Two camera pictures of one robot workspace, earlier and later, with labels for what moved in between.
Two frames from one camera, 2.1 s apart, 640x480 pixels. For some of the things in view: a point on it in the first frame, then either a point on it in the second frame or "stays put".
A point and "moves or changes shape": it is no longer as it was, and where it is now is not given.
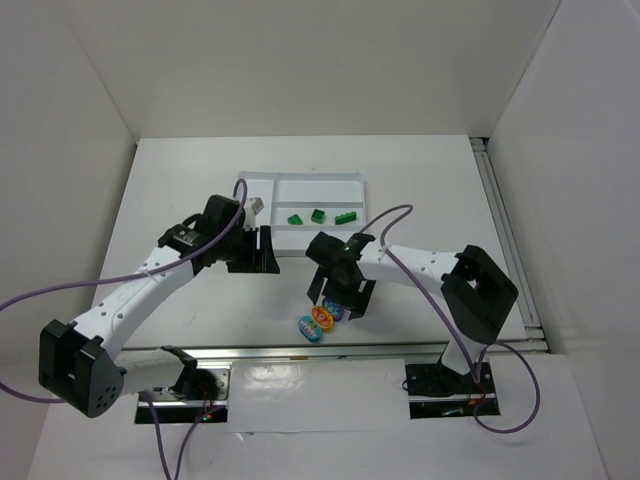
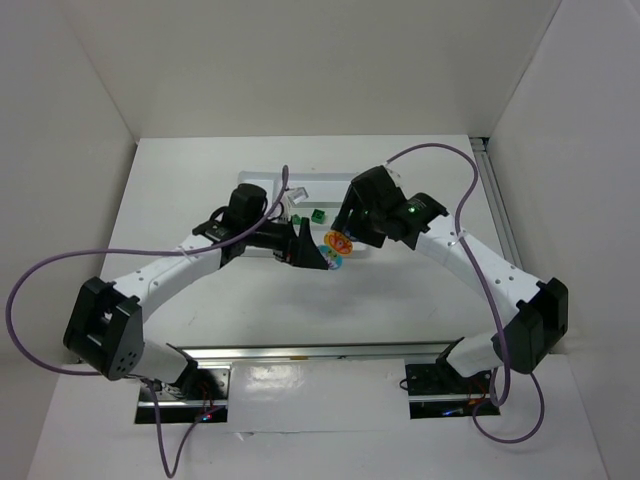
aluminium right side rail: [509, 242] stays put
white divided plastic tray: [299, 205] stays put
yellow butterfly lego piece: [323, 318] moves or changes shape
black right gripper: [344, 289] to [351, 211]
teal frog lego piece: [310, 329] moves or changes shape
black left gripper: [252, 251] to [300, 245]
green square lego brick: [317, 216] stays put
